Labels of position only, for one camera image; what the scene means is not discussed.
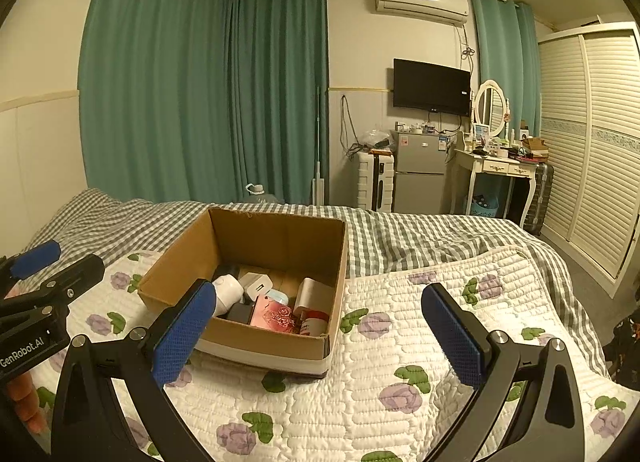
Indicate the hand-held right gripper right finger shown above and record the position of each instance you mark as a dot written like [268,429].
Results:
[452,337]

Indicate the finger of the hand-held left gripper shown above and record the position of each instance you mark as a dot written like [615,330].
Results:
[32,258]
[75,276]

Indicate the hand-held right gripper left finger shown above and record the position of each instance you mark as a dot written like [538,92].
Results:
[182,337]

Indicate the white handheld device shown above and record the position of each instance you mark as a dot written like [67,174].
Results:
[227,292]

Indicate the white charger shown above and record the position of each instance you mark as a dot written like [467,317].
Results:
[255,286]

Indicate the pink patterned packet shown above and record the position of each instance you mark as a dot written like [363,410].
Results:
[272,316]

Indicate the light blue small case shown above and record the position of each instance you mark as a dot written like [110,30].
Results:
[278,298]

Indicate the white bottle with red label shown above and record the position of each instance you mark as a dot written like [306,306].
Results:
[312,326]

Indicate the white power bank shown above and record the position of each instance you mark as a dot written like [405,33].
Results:
[312,294]

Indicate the brown cardboard box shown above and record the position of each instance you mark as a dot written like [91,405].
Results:
[280,237]

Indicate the person's left hand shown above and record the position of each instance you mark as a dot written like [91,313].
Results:
[30,402]

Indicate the white floral quilt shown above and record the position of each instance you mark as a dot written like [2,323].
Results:
[380,352]

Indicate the blue basket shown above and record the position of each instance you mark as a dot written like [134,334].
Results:
[484,206]

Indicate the clear water jug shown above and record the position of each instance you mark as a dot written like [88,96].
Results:
[260,194]

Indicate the dark suitcase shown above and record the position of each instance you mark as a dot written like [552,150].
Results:
[540,197]

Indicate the grey small fridge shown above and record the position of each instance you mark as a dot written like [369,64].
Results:
[420,171]

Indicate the dark patterned cloth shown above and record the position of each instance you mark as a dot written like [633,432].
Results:
[625,347]

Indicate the white suitcase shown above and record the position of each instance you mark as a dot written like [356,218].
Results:
[372,181]

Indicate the white dressing table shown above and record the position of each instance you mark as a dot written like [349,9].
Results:
[492,166]

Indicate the small brown box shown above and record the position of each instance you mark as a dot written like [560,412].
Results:
[534,146]

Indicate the clear plastic bag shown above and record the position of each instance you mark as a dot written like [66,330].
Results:
[375,139]

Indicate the large green curtain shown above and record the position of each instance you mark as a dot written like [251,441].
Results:
[190,81]

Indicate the white oval mirror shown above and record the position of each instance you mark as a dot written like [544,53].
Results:
[490,106]

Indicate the white louvred wardrobe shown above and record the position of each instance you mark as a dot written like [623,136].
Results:
[595,151]

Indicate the narrow green curtain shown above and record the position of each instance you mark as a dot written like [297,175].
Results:
[505,56]

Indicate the white air conditioner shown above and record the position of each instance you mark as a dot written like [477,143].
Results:
[420,2]

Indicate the black wall television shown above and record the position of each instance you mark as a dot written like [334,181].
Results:
[431,86]

